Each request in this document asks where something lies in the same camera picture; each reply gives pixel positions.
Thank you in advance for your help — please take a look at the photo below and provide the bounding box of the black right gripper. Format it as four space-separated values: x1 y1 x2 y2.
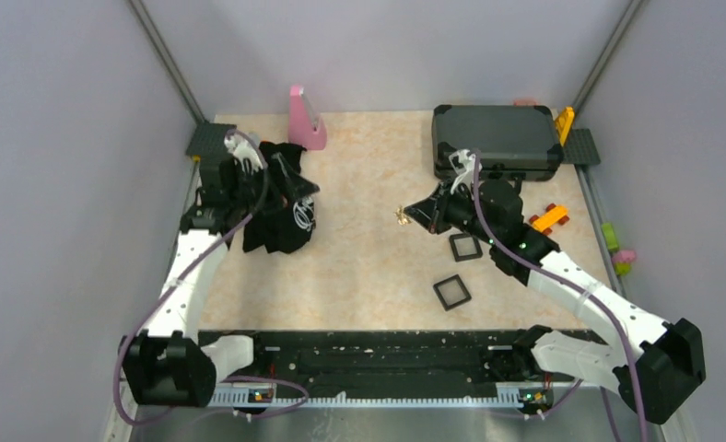
405 178 499 246

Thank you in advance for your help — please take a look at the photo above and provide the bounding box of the small gold brooch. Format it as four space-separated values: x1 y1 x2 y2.
394 207 412 226

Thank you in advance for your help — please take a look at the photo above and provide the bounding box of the black printed t-shirt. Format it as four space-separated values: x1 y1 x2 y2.
242 162 316 254

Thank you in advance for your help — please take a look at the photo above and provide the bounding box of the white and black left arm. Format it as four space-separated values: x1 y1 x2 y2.
119 153 320 408

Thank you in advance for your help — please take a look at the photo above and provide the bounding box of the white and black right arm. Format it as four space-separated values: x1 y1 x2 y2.
404 180 707 425

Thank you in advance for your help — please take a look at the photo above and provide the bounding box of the pink wedge stand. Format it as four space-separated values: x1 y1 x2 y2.
287 85 327 151

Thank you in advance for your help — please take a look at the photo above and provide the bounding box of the dark grey baseplate left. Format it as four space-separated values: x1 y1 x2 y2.
185 122 237 161

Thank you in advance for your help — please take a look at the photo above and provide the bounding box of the dark grey baseplate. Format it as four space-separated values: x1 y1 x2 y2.
563 128 601 166
185 122 237 161

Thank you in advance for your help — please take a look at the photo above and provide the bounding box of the black hard carrying case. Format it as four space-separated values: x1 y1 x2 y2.
431 104 564 181

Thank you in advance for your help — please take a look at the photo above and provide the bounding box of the orange toy car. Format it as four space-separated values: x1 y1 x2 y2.
528 204 569 236

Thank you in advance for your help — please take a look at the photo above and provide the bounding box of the salmon toy block behind case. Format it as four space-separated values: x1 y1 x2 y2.
512 98 539 106

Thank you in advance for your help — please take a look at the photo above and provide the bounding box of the yellow toy piece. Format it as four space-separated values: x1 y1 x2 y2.
554 107 575 146

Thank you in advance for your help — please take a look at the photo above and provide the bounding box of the dark grey baseplate right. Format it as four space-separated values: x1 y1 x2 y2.
563 128 601 166

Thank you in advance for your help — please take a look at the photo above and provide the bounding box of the pink toy block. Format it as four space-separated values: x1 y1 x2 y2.
611 250 638 276

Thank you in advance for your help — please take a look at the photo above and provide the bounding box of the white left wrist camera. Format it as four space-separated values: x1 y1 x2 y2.
223 129 267 171

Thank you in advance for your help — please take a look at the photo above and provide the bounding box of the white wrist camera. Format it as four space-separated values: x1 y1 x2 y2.
449 149 481 194
223 129 267 171

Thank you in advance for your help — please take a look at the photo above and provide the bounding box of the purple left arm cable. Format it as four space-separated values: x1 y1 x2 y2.
112 128 310 428

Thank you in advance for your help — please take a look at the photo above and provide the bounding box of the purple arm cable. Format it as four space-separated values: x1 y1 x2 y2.
112 128 310 428
470 152 651 442

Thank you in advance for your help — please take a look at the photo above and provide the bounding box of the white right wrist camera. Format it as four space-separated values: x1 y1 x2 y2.
449 149 481 194

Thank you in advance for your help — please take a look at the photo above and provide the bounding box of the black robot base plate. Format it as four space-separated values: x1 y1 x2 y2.
198 329 578 401

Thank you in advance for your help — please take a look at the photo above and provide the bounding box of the aluminium frame rail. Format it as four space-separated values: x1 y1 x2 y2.
202 372 562 414

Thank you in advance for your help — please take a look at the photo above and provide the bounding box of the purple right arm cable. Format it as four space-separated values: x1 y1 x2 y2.
470 152 651 442

